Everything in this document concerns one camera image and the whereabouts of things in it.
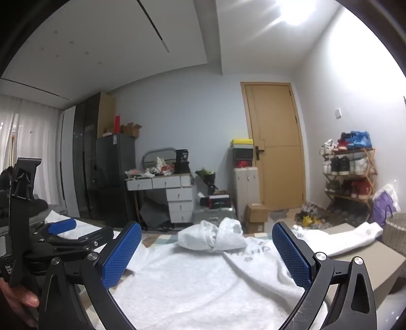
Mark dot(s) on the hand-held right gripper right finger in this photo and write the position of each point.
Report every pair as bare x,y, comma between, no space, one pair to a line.
291,257

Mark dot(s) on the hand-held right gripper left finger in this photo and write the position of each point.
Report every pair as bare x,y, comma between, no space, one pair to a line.
122,253

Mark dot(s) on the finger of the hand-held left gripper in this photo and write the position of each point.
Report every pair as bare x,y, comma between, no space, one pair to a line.
92,238
62,227

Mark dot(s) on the white embroidered hoodie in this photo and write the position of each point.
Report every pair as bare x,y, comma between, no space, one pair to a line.
196,279

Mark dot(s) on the person's left hand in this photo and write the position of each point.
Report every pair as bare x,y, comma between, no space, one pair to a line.
19,296

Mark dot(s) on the brown cardboard box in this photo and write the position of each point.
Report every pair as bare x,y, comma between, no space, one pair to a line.
257,212
255,227

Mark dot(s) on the patterned sneakers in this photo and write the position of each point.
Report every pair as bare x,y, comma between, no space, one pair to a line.
310,209

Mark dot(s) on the white curtain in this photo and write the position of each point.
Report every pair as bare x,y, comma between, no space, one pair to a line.
35,142

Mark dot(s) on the white cabinet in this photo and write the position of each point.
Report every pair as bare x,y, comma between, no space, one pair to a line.
247,190

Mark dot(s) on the white drawer desk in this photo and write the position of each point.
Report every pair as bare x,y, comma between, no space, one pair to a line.
179,196

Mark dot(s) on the dark grey refrigerator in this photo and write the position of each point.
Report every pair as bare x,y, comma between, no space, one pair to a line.
114,158

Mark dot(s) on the dark wardrobe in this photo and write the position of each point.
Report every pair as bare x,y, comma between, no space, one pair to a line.
85,142

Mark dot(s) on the pile of desk clutter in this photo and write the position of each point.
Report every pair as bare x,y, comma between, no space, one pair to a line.
152,169

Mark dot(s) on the black red shoe box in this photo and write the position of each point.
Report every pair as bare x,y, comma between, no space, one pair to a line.
219,201

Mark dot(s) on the silver suitcase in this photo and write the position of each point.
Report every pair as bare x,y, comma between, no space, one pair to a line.
209,217

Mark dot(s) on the oval mirror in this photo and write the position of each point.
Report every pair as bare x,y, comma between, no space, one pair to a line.
152,155

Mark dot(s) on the small black red box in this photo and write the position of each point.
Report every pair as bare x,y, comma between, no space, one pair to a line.
245,163

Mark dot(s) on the purple bag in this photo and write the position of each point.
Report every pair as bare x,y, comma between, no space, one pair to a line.
385,206

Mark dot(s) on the group of shoes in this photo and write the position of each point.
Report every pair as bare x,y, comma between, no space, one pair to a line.
345,165

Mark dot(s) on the woven laundry basket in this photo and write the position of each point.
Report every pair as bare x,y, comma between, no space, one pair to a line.
396,231

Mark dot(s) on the tall black box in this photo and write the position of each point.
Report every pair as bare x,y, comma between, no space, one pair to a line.
182,161

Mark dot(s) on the dark green bouquet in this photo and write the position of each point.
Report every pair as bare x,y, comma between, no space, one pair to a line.
205,176

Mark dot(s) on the open cardboard box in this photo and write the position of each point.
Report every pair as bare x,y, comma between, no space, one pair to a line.
130,130

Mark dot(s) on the wooden shoe rack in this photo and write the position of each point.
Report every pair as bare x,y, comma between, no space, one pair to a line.
371,165

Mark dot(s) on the yellow shoe box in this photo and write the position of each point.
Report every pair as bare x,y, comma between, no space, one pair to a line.
241,143

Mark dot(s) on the wooden door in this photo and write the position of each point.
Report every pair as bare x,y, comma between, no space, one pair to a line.
276,127

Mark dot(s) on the ceiling light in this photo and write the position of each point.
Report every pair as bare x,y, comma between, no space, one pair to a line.
295,9

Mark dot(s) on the beige bed frame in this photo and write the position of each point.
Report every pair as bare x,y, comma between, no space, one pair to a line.
374,263

